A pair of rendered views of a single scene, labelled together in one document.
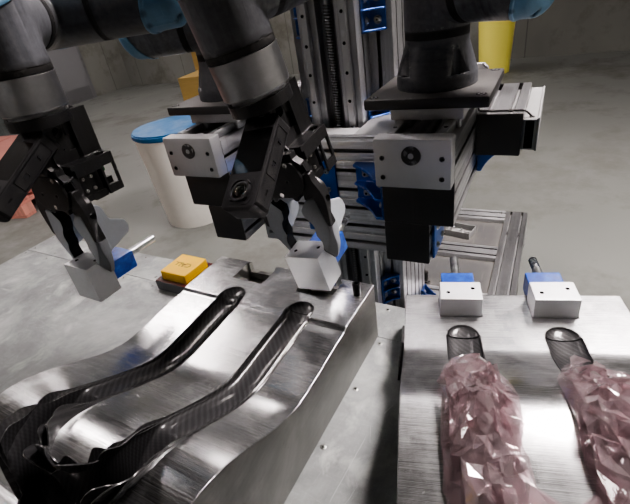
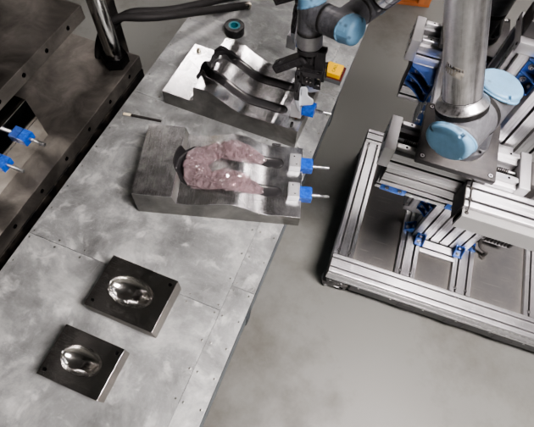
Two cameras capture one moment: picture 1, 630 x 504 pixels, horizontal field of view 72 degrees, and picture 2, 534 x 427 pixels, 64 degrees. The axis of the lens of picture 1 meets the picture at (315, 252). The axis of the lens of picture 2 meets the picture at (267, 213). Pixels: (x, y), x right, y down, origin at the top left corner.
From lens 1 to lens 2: 1.19 m
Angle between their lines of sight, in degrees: 55
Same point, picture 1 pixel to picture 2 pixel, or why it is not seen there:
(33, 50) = not seen: outside the picture
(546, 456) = (221, 163)
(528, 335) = (277, 182)
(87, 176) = not seen: hidden behind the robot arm
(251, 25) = (302, 30)
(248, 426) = (229, 100)
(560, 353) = (269, 190)
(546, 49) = not seen: outside the picture
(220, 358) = (260, 91)
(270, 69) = (301, 44)
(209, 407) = (237, 91)
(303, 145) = (303, 72)
